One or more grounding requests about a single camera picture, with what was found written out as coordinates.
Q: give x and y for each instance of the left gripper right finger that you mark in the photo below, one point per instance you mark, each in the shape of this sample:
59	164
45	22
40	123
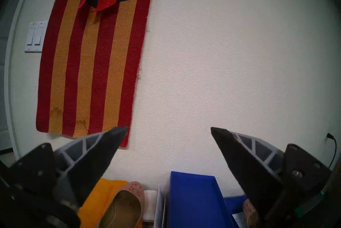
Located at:
253	166

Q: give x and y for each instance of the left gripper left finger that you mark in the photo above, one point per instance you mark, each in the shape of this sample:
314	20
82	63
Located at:
88	161

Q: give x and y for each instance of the tan leather shoe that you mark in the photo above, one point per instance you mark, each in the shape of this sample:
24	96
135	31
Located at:
125	211
249	211

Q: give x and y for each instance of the blue shoe box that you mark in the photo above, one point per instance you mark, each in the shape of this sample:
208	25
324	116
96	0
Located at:
234	203

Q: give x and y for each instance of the blue shoe box lid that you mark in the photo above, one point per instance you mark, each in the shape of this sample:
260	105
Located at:
194	200

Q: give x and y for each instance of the orange felt cloth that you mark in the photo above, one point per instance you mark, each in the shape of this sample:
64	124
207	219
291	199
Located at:
101	192

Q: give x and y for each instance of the red yellow striped flag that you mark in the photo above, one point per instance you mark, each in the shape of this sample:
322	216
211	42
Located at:
88	70

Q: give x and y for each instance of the white panel door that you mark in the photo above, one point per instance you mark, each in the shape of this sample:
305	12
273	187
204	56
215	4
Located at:
8	83

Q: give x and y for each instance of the white light switch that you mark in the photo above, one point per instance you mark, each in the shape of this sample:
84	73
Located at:
36	37

